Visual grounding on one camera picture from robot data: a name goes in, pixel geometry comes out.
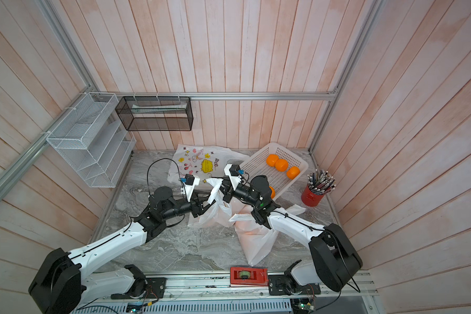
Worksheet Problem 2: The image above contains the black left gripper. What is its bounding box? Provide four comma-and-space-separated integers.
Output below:
161, 190, 218, 221

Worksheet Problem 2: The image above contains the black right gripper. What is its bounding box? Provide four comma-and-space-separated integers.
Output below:
213, 179, 262, 211

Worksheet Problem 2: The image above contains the white printed bag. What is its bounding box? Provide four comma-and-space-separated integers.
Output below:
187, 178, 234, 228
171, 145, 249, 190

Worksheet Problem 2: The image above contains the orange fruit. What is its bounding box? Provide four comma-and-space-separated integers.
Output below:
274, 159, 289, 172
270, 187, 276, 200
286, 166, 301, 180
266, 154, 279, 167

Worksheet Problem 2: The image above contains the white plastic bag front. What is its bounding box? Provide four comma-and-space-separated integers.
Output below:
228, 203, 307, 266

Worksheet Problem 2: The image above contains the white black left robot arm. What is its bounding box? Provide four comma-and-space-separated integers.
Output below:
28, 187, 215, 313

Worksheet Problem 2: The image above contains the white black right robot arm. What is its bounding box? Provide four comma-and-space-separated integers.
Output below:
217, 175, 363, 293

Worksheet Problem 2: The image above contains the white printed bag back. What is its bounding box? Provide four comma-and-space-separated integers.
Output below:
171, 145, 249, 190

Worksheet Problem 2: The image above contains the white plastic perforated basket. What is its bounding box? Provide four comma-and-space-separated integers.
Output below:
241, 143, 308, 200

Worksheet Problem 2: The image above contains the red tape dispenser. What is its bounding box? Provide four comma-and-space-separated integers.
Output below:
230, 267, 269, 287

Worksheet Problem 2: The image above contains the red cup of pens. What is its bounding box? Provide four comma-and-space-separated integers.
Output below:
301, 170, 336, 207

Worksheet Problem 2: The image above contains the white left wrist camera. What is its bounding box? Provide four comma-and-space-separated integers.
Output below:
181, 174, 200, 201

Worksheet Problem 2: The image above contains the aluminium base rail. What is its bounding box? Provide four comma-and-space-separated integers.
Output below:
75, 272, 385, 313

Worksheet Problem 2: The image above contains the black wire mesh basket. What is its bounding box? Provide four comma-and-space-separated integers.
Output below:
116, 96, 194, 132

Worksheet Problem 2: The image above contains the white wire mesh shelf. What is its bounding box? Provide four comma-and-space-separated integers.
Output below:
47, 92, 136, 188

